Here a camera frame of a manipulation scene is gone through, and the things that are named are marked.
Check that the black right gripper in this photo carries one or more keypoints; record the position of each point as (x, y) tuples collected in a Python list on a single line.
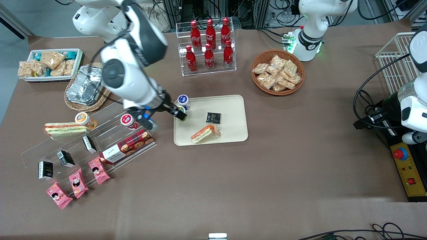
[(165, 105)]

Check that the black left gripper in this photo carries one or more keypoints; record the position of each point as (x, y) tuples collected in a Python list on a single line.
[(388, 105)]

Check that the orange-filling sandwich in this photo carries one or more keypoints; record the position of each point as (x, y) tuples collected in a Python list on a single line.
[(205, 134)]

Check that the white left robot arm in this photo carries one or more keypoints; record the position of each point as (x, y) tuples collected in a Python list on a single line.
[(312, 20)]

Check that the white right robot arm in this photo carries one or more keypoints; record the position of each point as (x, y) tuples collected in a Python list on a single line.
[(133, 83)]

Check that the beige plastic tray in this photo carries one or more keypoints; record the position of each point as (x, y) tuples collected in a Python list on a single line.
[(233, 110)]

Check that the aluminium foil tray stack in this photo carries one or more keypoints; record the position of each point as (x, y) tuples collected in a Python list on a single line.
[(83, 85)]

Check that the white rectangular snack tray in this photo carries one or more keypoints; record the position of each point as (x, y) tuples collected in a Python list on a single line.
[(79, 63)]

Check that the wrapped lettuce sandwich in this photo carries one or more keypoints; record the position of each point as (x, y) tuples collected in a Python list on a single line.
[(63, 130)]

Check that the green-lid gum bottle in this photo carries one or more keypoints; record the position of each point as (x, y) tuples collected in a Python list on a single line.
[(181, 108)]

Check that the blue-lid gum bottle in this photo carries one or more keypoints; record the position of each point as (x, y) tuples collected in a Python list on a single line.
[(183, 100)]

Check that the black snack packet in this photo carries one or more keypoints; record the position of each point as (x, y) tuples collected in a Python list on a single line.
[(65, 159), (89, 144), (45, 170), (213, 118)]

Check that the red-lid gum bottle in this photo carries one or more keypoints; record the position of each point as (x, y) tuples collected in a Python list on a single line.
[(126, 119)]

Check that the red cola bottle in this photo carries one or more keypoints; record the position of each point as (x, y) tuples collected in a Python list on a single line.
[(228, 55), (210, 33), (195, 35), (209, 58), (191, 60), (225, 31)]

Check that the clear acrylic bottle rack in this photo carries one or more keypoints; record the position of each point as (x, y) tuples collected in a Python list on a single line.
[(218, 71)]

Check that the red plaid cookie box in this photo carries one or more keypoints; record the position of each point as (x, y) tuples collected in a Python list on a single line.
[(128, 146)]

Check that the yellow emergency stop control box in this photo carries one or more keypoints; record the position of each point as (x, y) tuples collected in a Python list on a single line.
[(412, 173)]

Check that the clear acrylic tiered shelf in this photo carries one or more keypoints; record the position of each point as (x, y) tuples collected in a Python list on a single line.
[(100, 133)]

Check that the round brown wicker basket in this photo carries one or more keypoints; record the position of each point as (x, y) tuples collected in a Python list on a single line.
[(257, 86)]

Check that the crumpled white plastic sheet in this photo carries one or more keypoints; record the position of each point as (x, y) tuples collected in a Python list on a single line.
[(160, 20)]

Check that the clear bag crispy snack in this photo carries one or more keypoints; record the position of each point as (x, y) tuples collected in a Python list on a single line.
[(267, 81), (273, 70), (295, 79), (59, 70), (51, 59), (260, 68), (290, 67), (25, 69), (69, 66), (279, 88), (278, 61), (37, 68), (286, 82)]

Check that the brown table cover sheet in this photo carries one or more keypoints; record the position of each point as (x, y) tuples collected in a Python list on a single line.
[(233, 186)]

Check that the orange-lid gum bottle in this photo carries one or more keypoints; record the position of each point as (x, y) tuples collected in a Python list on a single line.
[(82, 118)]

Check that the pink cartoon snack packet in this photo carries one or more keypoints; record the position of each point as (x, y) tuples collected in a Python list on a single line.
[(59, 195), (98, 170), (78, 183)]

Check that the oval wicker basket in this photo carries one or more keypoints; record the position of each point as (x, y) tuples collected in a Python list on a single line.
[(76, 106)]

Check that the teal snack packet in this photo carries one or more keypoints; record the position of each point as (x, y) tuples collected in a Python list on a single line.
[(70, 54), (37, 56), (48, 72)]

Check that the small white device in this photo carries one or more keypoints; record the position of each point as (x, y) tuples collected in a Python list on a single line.
[(217, 236)]

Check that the grey metal bar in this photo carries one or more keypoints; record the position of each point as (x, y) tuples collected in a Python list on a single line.
[(15, 21)]

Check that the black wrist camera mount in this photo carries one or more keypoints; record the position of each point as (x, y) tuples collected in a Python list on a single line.
[(148, 124)]

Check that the aluminium frame rack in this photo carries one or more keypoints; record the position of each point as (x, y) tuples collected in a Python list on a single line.
[(247, 11)]

